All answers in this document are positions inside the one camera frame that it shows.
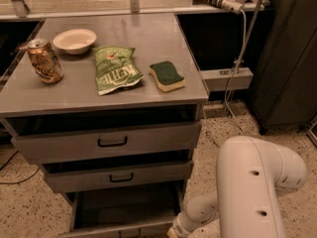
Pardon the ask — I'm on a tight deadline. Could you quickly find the black floor cable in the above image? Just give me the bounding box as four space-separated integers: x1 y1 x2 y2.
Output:
0 150 41 185

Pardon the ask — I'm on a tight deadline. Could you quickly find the gold soda can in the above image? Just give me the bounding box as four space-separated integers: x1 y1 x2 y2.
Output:
27 39 63 84

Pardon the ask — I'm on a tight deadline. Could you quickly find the white power plug device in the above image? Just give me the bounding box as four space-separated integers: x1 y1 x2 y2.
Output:
198 0 243 14

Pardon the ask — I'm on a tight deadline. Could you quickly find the grey middle drawer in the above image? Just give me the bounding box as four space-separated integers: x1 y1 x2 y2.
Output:
43 150 193 192

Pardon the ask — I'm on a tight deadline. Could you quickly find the dark cabinet right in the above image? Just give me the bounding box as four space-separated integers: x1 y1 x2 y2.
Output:
249 0 317 134

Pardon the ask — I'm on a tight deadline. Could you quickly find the grey metal bracket box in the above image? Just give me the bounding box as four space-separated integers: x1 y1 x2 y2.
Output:
201 67 254 92

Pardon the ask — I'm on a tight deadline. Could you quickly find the grey bottom drawer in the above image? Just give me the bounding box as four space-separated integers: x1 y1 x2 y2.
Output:
58 181 184 238

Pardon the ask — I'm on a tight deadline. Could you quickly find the grey metal drawer cabinet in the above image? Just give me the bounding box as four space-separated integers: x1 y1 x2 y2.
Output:
0 14 208 238

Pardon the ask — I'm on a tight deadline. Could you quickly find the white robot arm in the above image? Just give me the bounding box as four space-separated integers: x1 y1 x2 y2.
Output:
167 136 308 238

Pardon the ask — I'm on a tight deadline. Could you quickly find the green chip bag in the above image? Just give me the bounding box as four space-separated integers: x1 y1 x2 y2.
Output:
92 46 144 95

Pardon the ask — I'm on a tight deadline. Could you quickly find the grey top drawer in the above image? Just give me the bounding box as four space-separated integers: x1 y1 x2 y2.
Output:
9 104 201 163

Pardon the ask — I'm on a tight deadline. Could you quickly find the metal railing shelf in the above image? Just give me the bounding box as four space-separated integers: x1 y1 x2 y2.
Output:
0 0 271 21

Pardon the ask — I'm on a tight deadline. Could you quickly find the green yellow sponge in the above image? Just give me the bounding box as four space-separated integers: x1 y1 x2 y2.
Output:
149 61 185 92

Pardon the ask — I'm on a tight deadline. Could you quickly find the white paper bowl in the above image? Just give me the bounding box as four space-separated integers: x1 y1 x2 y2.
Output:
53 29 97 55

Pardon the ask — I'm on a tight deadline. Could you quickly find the grey drawer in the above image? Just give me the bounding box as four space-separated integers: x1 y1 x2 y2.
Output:
9 104 201 163
43 150 193 192
58 181 184 238

